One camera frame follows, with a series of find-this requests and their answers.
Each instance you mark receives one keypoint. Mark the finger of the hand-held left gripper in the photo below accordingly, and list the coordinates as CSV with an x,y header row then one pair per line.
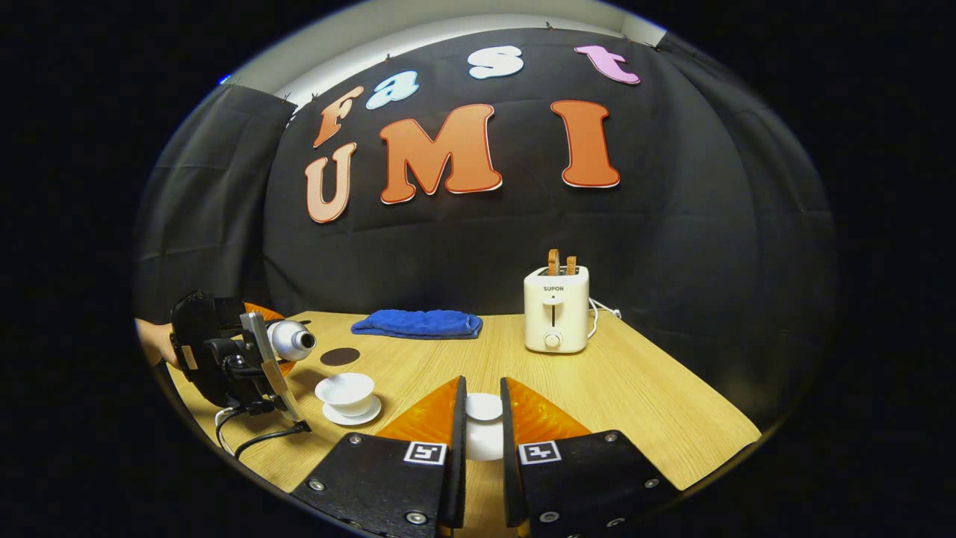
x,y
272,373
263,311

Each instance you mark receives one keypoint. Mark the white toaster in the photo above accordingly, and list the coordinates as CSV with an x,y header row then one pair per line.
x,y
556,314

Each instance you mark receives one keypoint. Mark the white teacup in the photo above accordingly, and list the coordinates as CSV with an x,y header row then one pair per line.
x,y
345,392

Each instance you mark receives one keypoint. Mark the blue towel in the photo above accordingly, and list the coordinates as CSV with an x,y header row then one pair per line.
x,y
418,324

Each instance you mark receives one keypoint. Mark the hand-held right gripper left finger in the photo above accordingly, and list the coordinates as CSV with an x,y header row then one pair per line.
x,y
429,478

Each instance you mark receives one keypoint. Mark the white teacup lid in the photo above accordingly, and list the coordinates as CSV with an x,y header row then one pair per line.
x,y
484,439

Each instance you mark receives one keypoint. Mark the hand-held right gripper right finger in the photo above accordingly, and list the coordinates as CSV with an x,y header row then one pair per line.
x,y
553,482

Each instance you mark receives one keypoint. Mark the white saucer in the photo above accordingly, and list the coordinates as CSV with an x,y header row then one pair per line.
x,y
370,415

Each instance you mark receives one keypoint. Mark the dark round coaster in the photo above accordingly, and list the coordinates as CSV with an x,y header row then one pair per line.
x,y
340,356

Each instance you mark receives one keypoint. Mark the silver water bottle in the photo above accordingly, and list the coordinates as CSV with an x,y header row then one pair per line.
x,y
287,340

